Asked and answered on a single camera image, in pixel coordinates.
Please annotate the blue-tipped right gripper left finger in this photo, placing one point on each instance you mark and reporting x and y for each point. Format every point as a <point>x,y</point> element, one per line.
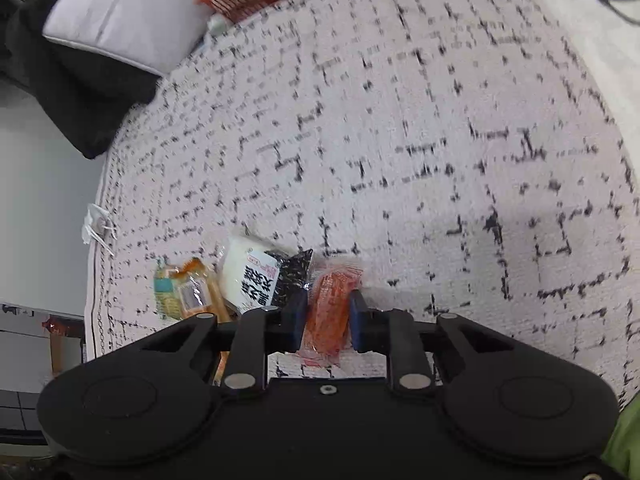
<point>259,334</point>

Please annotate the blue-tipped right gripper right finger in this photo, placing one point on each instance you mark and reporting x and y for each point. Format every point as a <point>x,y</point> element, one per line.
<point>393,334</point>

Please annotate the black white snack packet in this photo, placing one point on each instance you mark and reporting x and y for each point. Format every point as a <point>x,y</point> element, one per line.
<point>254,274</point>

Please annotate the orange pink snack packet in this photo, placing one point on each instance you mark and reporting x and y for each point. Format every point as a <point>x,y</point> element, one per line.
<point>327,322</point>

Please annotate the orange cracker packet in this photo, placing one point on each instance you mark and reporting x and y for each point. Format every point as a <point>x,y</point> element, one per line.
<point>197,291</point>

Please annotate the green yellow cookie packet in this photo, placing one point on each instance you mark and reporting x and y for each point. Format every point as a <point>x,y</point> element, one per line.
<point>167,277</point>

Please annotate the red bottle on floor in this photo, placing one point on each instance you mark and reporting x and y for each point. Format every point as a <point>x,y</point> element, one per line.
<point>64,327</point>

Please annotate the white black patterned blanket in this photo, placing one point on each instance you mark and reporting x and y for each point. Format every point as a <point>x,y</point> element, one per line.
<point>459,151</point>

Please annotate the green clothing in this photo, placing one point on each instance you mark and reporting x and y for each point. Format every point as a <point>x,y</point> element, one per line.
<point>623,450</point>

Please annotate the black jacket on chair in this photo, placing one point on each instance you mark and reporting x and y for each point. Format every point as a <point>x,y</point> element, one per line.
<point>86,95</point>

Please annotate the light grey tote bag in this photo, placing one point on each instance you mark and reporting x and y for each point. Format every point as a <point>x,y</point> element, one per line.
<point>153,35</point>

